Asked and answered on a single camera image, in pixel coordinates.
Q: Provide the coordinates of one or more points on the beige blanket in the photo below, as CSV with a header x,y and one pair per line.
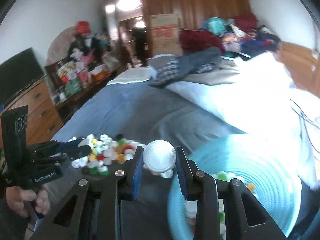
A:
x,y
217,76

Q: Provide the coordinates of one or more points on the white cloth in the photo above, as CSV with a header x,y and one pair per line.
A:
x,y
130,76

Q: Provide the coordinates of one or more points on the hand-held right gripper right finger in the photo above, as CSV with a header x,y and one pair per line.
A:
x,y
182,177

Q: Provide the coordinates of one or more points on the cardboard box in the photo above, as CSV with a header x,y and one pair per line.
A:
x,y
165,35

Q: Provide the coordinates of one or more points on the wooden headboard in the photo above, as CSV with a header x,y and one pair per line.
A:
x,y
300,65

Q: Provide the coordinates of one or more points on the heap of packets and boxes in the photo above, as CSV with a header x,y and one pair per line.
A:
x,y
77,75

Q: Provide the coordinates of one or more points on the stack of red buckets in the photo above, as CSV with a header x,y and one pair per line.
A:
x,y
83,27

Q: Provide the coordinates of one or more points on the dark plaid clothes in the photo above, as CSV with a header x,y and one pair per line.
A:
x,y
185,65

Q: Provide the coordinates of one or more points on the pile of mixed bottle caps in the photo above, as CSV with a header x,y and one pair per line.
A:
x,y
110,152
222,175

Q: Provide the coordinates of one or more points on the round wooden board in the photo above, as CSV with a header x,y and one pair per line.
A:
x,y
60,45

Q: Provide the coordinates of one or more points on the dark red blanket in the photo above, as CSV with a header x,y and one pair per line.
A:
x,y
197,40

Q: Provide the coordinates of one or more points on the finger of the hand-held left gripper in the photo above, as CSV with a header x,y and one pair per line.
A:
x,y
70,144
80,152

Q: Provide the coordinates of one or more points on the grey bed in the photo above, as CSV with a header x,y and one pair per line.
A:
x,y
140,110

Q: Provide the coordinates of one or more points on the black television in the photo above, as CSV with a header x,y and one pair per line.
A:
x,y
20,72

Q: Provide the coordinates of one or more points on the light blue plastic basket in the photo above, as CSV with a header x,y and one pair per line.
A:
x,y
262,160

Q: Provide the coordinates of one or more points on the white duvet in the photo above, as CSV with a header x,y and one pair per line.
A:
x,y
250,100

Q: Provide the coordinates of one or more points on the white wall charger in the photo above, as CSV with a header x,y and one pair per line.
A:
x,y
315,55

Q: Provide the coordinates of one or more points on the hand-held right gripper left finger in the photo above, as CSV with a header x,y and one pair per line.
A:
x,y
138,177

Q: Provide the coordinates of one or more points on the pile of colourful clothes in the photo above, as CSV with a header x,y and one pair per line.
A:
x,y
252,40

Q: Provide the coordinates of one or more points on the teal bag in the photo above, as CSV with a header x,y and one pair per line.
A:
x,y
214,25

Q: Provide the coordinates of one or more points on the ceiling lamp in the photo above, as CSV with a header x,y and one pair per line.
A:
x,y
128,3

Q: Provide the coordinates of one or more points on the white bottle cap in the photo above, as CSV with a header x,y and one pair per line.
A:
x,y
160,156

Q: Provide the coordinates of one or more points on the person's left hand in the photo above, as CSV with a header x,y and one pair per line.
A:
x,y
42,201

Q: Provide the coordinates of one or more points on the wooden dresser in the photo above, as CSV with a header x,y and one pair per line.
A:
x,y
37,105

